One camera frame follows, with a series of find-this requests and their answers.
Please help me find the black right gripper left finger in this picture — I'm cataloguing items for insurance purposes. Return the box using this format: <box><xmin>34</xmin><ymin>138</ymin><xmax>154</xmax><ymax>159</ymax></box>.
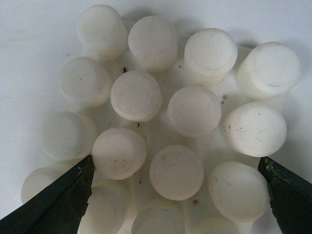
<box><xmin>0</xmin><ymin>155</ymin><xmax>95</xmax><ymax>234</ymax></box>

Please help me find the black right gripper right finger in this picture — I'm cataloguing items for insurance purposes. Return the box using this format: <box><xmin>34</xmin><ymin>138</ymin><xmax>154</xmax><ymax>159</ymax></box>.
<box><xmin>258</xmin><ymin>157</ymin><xmax>312</xmax><ymax>234</ymax></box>

